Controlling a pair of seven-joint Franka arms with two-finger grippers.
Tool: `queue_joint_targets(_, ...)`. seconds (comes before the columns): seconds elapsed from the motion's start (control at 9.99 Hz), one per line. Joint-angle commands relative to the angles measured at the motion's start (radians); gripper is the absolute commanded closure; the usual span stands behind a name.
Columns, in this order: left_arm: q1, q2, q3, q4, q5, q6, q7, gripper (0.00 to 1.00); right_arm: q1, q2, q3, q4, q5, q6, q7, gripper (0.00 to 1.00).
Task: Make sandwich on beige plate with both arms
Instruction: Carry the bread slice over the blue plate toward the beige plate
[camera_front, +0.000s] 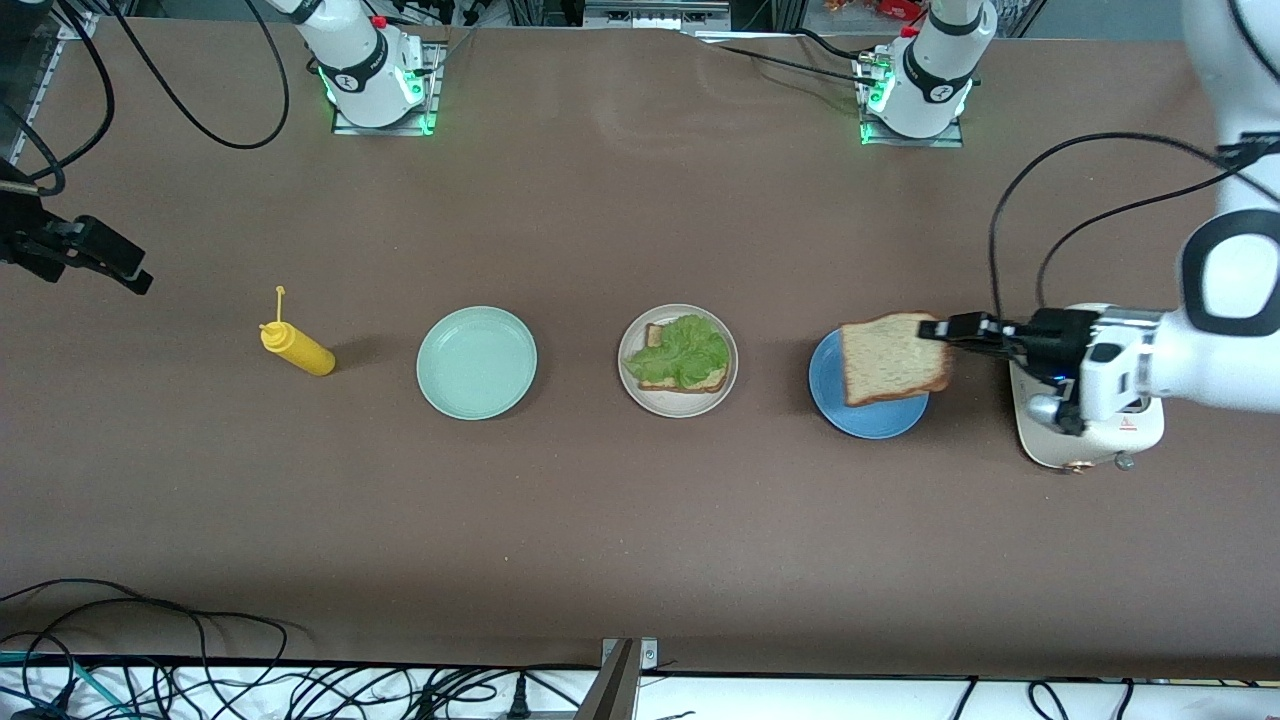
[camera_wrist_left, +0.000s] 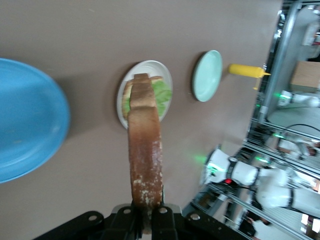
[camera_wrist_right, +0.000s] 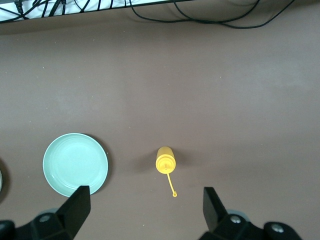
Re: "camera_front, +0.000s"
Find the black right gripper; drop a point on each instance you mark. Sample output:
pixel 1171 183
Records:
pixel 22 238

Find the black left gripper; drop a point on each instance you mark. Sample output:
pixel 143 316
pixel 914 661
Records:
pixel 1054 336

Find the brown bread slice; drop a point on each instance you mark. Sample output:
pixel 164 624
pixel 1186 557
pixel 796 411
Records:
pixel 712 383
pixel 890 360

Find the yellow squeeze bottle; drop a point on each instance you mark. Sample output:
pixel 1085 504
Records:
pixel 305 352

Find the green lettuce leaf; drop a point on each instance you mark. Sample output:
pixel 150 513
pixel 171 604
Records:
pixel 685 350

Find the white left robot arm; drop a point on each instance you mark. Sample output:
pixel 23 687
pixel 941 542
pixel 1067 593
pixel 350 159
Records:
pixel 1230 330

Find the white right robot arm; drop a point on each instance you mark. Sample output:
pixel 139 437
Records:
pixel 360 60

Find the blue plate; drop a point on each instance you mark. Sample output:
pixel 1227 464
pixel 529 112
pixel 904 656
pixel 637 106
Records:
pixel 870 420

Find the beige plate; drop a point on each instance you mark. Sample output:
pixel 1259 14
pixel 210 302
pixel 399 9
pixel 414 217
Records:
pixel 677 405

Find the pale green plate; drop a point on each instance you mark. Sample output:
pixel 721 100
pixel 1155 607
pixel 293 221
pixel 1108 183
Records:
pixel 476 362

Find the white toaster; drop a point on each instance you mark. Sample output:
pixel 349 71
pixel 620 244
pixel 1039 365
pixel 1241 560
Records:
pixel 1050 445

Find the grey equipment box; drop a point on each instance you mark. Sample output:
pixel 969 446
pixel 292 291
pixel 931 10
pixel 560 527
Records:
pixel 655 12

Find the black power plug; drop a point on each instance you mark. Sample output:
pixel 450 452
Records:
pixel 518 700

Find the aluminium frame profile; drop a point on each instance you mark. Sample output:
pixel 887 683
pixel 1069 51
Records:
pixel 40 75

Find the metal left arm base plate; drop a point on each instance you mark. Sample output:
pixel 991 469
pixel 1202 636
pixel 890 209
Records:
pixel 955 140

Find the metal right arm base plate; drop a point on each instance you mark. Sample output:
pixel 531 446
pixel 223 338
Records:
pixel 430 95

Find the grey metal bracket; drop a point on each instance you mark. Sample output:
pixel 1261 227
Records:
pixel 615 680

